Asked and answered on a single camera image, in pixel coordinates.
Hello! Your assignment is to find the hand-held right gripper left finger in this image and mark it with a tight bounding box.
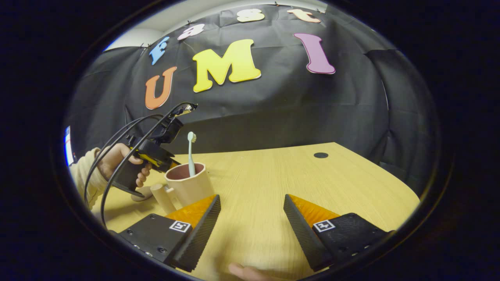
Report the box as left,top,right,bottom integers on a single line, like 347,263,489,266
115,194,221,272

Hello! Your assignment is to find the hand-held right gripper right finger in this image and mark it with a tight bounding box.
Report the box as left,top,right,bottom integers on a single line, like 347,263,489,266
283,194,391,272

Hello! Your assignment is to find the pale green toothbrush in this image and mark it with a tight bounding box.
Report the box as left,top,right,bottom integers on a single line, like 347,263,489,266
187,132,197,177

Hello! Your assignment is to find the beige cup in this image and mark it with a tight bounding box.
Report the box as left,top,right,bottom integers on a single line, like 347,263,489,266
150,162,215,214

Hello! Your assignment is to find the wooden desktop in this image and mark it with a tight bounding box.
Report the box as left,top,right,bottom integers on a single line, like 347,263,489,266
92,142,420,281

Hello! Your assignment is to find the black backdrop cloth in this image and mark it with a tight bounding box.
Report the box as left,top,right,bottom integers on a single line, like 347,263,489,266
64,4,442,196

